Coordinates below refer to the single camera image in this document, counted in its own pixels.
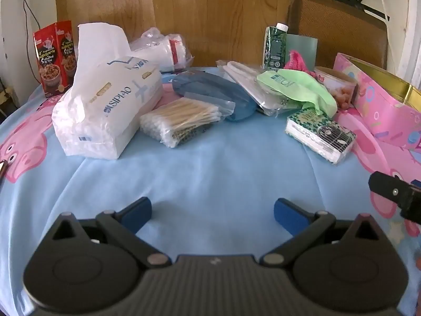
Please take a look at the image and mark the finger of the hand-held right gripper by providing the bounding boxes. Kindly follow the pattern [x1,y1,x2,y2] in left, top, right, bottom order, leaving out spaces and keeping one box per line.
[368,171,421,228]

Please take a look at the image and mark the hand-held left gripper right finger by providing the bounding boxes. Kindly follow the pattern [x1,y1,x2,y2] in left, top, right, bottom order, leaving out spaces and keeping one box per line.
[261,197,384,268]

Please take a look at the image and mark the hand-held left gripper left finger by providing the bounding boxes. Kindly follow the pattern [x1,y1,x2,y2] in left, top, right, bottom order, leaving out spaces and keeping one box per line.
[49,197,172,269]

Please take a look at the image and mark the pink tin box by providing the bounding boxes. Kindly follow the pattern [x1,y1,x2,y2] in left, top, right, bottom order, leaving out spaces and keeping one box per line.
[334,53,421,154]

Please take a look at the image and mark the small green printed tissue pack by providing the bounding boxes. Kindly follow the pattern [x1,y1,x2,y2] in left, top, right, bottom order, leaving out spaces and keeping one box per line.
[284,108,357,165]

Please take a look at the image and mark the light green packet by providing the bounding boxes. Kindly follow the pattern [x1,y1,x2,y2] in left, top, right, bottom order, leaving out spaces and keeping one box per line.
[257,68,339,116]

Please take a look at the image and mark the blue plastic pouch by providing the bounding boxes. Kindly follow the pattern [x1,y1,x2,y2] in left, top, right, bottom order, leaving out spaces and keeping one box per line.
[172,71,259,122]

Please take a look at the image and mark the clear bag with white cord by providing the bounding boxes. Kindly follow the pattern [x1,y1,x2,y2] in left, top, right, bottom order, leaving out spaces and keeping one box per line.
[216,60,301,116]

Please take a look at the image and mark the pink knitted cloth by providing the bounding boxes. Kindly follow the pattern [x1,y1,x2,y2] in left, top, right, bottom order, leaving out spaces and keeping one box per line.
[284,50,316,76]

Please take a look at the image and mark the bag of cotton swabs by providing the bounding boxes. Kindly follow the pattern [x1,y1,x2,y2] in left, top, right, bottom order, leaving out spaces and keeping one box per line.
[140,97,235,148]

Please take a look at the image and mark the white nut can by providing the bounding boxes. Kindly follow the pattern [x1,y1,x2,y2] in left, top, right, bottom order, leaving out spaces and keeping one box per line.
[314,66,358,110]

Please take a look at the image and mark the large white tissue pack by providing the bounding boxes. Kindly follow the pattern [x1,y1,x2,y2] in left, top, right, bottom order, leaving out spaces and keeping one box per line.
[52,22,163,160]

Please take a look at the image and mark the bagged white paper cups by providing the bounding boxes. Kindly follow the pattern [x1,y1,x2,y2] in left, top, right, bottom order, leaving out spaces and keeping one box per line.
[128,27,194,73]

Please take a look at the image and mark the teal plastic cup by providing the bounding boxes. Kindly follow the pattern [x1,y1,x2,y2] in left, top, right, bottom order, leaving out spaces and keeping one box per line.
[285,34,319,68]

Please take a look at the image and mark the green drink carton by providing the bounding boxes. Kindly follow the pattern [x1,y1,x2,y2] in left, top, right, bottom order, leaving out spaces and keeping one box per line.
[262,22,289,71]

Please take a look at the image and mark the red snack box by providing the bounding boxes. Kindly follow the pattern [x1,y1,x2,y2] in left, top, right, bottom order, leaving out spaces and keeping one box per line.
[33,23,64,97]
[56,20,79,88]

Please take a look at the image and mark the black tape cross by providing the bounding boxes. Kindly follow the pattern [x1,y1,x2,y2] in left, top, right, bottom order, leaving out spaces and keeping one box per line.
[333,0,390,22]

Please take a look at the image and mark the wooden board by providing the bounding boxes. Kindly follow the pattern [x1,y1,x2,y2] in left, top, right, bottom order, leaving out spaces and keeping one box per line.
[53,0,313,70]

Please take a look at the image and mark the thin black cable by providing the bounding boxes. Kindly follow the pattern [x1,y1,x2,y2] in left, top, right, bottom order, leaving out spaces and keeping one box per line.
[18,0,42,83]

